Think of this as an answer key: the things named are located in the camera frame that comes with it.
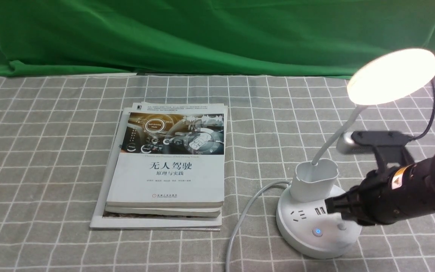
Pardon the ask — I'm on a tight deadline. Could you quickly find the white book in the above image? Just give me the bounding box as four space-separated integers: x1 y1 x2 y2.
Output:
102 206 222 218
106 103 228 208

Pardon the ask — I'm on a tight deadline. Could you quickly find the green backdrop cloth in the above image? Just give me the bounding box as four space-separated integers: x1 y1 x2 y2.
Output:
0 0 435 79

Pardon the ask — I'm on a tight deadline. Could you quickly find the white desk lamp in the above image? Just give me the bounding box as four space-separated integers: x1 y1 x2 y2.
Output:
276 48 435 259

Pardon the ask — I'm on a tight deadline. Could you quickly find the black camera cable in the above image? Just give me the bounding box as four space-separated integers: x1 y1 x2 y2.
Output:
410 76 435 142

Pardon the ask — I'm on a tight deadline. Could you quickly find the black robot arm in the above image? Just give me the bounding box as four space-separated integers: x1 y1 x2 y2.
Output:
325 155 435 227

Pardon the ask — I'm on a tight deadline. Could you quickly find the white top book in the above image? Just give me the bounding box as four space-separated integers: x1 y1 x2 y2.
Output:
106 103 228 208

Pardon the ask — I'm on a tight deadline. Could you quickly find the white lamp power cable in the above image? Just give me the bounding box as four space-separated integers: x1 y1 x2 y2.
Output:
225 180 292 272

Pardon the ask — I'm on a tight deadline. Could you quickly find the bottom white magazine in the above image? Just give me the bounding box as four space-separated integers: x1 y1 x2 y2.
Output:
90 102 222 231

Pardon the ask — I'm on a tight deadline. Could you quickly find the middle white book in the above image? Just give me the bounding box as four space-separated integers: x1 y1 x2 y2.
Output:
102 206 222 218

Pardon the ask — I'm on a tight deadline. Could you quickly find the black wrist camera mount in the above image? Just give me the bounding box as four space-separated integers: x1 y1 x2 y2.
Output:
336 130 415 173

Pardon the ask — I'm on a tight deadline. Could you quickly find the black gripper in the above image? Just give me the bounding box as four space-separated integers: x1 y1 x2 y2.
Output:
325 163 435 226

